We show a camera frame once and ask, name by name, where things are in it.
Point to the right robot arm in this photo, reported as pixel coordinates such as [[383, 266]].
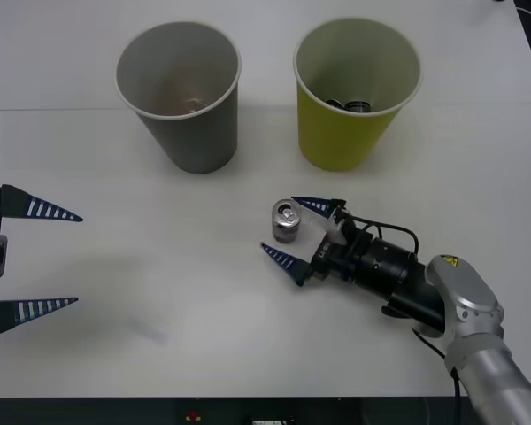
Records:
[[460, 301]]

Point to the grey plastic waste bin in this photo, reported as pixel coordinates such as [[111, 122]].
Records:
[[203, 141]]

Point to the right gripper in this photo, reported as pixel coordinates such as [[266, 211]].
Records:
[[329, 261]]

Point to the black drink can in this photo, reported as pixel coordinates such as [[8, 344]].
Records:
[[286, 221], [359, 105]]

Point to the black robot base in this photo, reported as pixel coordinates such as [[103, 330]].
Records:
[[115, 411]]

